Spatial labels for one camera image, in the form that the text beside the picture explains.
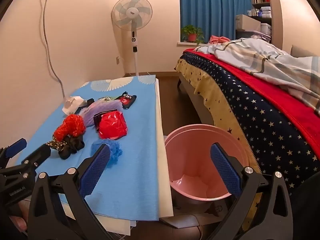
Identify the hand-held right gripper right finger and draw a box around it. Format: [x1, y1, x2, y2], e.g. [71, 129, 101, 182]
[209, 142, 293, 240]

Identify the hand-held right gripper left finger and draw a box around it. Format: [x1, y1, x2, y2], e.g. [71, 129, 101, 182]
[27, 143, 112, 240]

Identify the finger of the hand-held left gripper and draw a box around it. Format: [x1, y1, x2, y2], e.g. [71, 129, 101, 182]
[0, 138, 27, 167]
[15, 144, 52, 179]

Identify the blue plastic shoe cover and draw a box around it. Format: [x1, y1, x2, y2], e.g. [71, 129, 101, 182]
[90, 140, 123, 167]

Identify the black gold-patterned cloth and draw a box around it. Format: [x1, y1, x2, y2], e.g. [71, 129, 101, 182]
[45, 134, 85, 160]

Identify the pink plastic bucket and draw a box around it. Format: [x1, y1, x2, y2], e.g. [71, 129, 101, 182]
[164, 124, 252, 207]

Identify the red mesh net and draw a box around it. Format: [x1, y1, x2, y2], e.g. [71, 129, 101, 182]
[53, 114, 87, 143]

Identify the red plastic packet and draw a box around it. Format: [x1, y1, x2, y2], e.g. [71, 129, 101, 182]
[98, 111, 128, 140]

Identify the dark checkered packet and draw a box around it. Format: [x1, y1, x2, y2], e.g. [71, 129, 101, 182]
[93, 109, 118, 133]

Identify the white tissue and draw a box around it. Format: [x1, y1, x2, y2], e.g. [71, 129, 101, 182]
[62, 96, 88, 115]

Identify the purple foam net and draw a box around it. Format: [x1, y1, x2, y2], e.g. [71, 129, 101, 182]
[79, 99, 124, 128]

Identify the small black pouch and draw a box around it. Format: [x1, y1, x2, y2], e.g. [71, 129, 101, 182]
[76, 99, 95, 114]

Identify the black and red snack packet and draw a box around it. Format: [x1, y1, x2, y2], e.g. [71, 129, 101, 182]
[117, 91, 137, 110]

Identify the person's left hand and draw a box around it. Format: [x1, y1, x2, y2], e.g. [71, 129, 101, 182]
[11, 200, 29, 233]

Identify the blue tablecloth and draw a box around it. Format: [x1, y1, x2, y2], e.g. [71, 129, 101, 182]
[15, 75, 160, 222]

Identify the bed with star blanket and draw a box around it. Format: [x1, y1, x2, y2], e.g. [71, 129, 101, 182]
[179, 52, 320, 197]

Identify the printed paper bag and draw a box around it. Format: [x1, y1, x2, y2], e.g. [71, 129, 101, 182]
[160, 200, 225, 230]

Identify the yellow star-print bed skirt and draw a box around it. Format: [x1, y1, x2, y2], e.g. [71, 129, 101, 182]
[174, 60, 263, 220]

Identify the red blanket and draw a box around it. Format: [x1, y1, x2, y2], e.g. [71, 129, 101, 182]
[182, 49, 320, 160]

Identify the plaid duvet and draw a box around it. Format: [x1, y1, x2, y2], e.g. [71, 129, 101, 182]
[194, 38, 320, 110]

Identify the pink cloth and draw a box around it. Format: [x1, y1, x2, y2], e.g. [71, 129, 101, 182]
[209, 35, 230, 44]

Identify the potted green plant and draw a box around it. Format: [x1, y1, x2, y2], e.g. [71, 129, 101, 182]
[180, 25, 205, 44]

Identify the grey headboard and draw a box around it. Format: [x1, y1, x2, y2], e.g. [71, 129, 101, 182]
[291, 45, 320, 57]

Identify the cardboard box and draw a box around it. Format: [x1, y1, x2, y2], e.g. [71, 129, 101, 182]
[235, 14, 262, 30]

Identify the white standing fan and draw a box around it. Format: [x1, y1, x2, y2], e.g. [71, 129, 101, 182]
[111, 0, 153, 77]

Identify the blue curtain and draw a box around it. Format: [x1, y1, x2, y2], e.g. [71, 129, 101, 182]
[179, 0, 254, 43]

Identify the stack of white packs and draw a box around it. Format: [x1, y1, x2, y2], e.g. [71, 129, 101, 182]
[247, 6, 272, 18]

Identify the grey bed frame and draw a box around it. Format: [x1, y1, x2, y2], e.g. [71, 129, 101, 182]
[177, 72, 215, 125]

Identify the grey wall cable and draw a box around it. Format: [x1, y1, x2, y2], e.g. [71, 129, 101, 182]
[42, 0, 67, 98]

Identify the wall bookshelf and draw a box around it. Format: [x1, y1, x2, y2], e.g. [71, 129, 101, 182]
[249, 0, 273, 43]

